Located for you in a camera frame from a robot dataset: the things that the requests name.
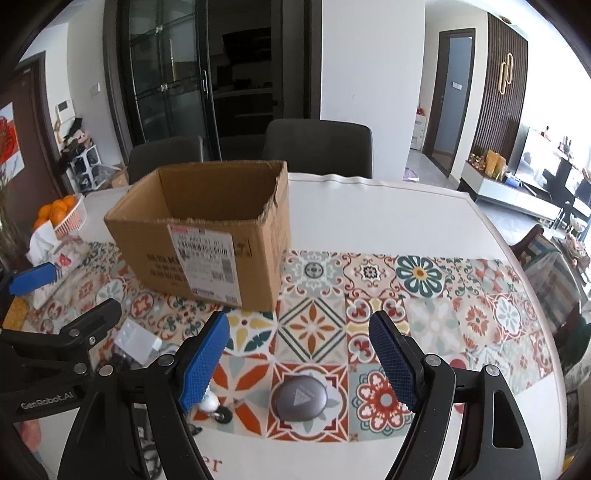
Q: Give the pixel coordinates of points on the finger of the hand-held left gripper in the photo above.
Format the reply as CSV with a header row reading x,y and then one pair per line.
x,y
32,279
92,323

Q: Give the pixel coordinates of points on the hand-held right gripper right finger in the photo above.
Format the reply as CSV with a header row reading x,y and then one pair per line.
x,y
392,364

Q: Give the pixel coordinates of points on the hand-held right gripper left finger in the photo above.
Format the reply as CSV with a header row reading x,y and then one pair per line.
x,y
203,364

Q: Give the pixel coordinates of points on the white translucent USB hub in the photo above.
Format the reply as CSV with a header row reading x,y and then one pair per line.
x,y
135,344

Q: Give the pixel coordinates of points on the brown cardboard box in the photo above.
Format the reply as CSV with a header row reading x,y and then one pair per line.
x,y
203,221

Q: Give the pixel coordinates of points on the person's left hand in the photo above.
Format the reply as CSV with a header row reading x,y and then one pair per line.
x,y
30,436

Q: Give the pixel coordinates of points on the small white wheeled toy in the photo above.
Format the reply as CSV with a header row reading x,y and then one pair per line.
x,y
211,405

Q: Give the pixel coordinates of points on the orange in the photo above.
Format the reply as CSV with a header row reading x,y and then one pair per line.
x,y
59,218
40,225
57,207
45,211
70,201

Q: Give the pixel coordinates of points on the white fruit basket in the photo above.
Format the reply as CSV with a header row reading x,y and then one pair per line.
x,y
74,221

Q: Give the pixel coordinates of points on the colourful patterned table mat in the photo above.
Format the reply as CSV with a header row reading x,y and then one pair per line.
x,y
323,318

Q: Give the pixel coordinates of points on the grey round device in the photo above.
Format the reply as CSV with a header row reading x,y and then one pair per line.
x,y
300,397

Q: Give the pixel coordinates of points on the white shoe rack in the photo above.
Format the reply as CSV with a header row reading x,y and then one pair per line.
x,y
85,168

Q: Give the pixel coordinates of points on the brown entrance door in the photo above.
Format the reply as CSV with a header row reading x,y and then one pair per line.
x,y
32,152

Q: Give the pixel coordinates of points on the small cardboard box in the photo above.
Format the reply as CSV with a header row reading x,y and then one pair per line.
x,y
119,177

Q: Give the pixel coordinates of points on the red and white door poster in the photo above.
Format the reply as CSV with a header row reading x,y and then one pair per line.
x,y
8,138

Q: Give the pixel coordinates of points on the pile of bags and toys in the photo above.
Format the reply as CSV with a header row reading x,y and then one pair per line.
x,y
76,134

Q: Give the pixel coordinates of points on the dark grey dining chair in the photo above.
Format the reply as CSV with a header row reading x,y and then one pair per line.
x,y
161,157
318,145

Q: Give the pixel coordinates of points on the wooden chair with striped cushion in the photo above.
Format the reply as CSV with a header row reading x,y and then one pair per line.
x,y
554,277

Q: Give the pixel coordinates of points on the white television cabinet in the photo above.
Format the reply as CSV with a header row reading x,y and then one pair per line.
x,y
508,194

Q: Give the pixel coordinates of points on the yellow gift bags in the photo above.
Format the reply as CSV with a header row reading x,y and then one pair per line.
x,y
494,164

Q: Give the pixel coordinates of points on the white low cabinet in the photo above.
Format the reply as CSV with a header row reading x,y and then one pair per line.
x,y
418,131

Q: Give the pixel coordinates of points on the black glass sliding door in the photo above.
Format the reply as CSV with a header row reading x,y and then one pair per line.
x,y
166,78

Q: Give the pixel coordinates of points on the flat screen television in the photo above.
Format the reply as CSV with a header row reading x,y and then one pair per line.
x,y
549,161

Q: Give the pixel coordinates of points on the dark framed doorway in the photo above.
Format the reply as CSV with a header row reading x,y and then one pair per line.
x,y
450,97

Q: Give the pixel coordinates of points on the white wall intercom panel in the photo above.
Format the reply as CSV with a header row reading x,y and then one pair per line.
x,y
63,107

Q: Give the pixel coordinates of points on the dark slatted wall panel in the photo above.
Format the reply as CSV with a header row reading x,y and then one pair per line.
x,y
498,92

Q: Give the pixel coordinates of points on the gold wall ornament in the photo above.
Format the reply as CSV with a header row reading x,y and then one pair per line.
x,y
505,74

